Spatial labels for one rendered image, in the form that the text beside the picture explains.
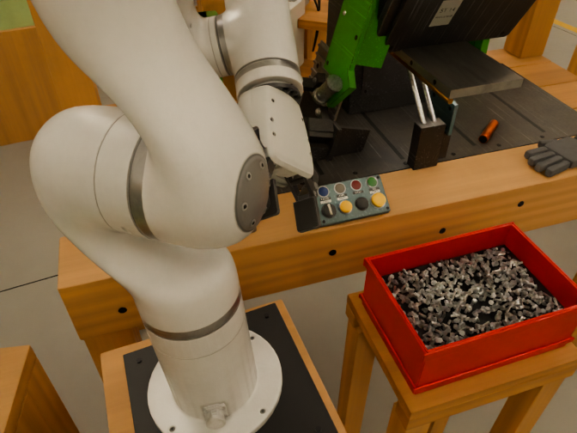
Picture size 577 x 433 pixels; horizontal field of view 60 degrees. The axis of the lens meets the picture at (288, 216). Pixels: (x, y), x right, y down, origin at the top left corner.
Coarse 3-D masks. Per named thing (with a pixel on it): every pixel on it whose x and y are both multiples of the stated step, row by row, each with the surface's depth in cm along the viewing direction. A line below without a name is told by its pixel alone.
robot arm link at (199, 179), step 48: (48, 0) 33; (96, 0) 33; (144, 0) 35; (96, 48) 35; (144, 48) 36; (192, 48) 40; (144, 96) 36; (192, 96) 39; (144, 144) 42; (192, 144) 39; (240, 144) 42; (144, 192) 42; (192, 192) 40; (240, 192) 42; (192, 240) 43; (240, 240) 46
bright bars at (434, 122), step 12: (408, 72) 108; (420, 108) 107; (432, 108) 108; (420, 120) 108; (432, 120) 108; (420, 132) 106; (432, 132) 107; (420, 144) 108; (432, 144) 109; (408, 156) 113; (420, 156) 111; (432, 156) 112; (420, 168) 113
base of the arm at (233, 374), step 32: (160, 352) 59; (192, 352) 56; (224, 352) 59; (256, 352) 74; (160, 384) 71; (192, 384) 61; (224, 384) 62; (256, 384) 70; (160, 416) 67; (192, 416) 66; (224, 416) 66; (256, 416) 66
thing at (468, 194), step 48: (288, 192) 106; (432, 192) 106; (480, 192) 106; (528, 192) 110; (576, 192) 115; (288, 240) 96; (336, 240) 100; (384, 240) 105; (432, 240) 110; (96, 288) 88; (240, 288) 100; (288, 288) 105; (96, 336) 96
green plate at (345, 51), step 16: (352, 0) 102; (368, 0) 96; (352, 16) 102; (368, 16) 97; (336, 32) 108; (352, 32) 102; (368, 32) 101; (336, 48) 108; (352, 48) 102; (368, 48) 103; (384, 48) 104; (336, 64) 108; (352, 64) 103; (368, 64) 105
